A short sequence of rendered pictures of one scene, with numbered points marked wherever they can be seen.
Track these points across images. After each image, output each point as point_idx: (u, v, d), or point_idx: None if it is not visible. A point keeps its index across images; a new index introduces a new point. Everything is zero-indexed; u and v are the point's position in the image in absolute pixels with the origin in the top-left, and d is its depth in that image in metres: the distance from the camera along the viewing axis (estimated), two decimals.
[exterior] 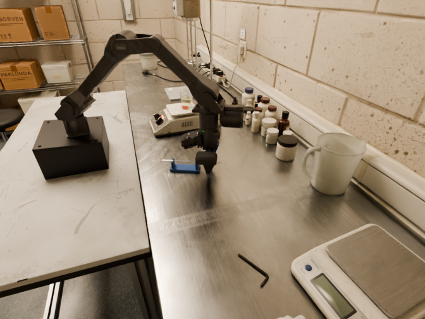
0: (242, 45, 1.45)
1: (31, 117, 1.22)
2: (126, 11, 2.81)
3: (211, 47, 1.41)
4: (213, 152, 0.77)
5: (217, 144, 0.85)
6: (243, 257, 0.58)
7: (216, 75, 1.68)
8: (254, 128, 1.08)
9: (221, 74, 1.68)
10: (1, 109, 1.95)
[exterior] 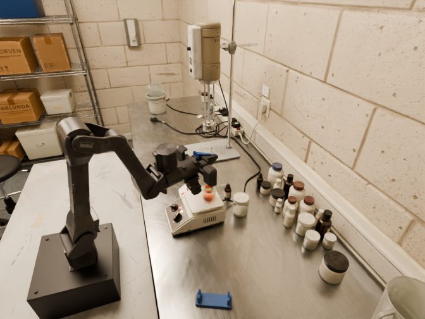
0: (265, 102, 1.30)
1: (28, 198, 1.07)
2: (131, 38, 2.65)
3: (231, 107, 1.26)
4: (198, 162, 0.79)
5: (198, 154, 0.81)
6: None
7: (233, 126, 1.52)
8: (288, 223, 0.92)
9: (238, 126, 1.52)
10: None
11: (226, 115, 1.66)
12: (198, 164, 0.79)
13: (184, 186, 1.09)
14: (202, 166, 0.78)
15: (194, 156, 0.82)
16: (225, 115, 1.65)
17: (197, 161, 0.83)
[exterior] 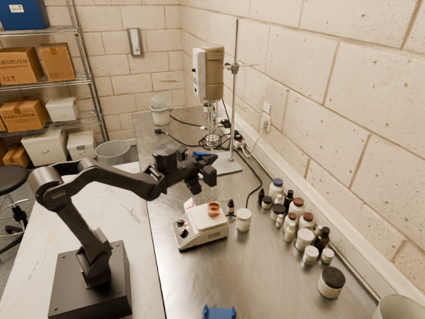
0: (266, 118, 1.35)
1: (40, 212, 1.12)
2: (134, 47, 2.71)
3: (233, 123, 1.31)
4: (198, 162, 0.79)
5: (197, 154, 0.81)
6: None
7: (234, 139, 1.58)
8: (288, 238, 0.97)
9: (240, 138, 1.57)
10: (5, 166, 1.85)
11: (227, 127, 1.71)
12: (198, 164, 0.79)
13: (189, 200, 1.14)
14: (202, 166, 0.78)
15: (194, 156, 0.82)
16: (227, 127, 1.71)
17: (197, 161, 0.83)
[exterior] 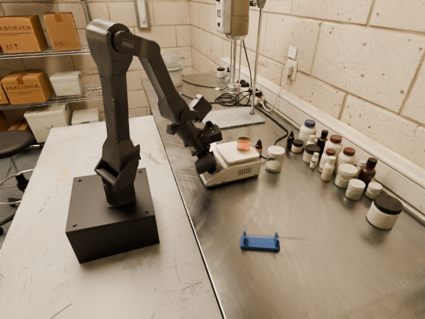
0: (291, 64, 1.25)
1: (49, 156, 1.02)
2: (141, 18, 2.61)
3: (257, 68, 1.21)
4: None
5: (197, 159, 0.81)
6: None
7: (254, 95, 1.48)
8: (326, 176, 0.88)
9: (259, 94, 1.47)
10: (8, 131, 1.75)
11: (245, 86, 1.61)
12: None
13: (212, 144, 1.04)
14: None
15: (200, 159, 0.79)
16: (245, 86, 1.61)
17: None
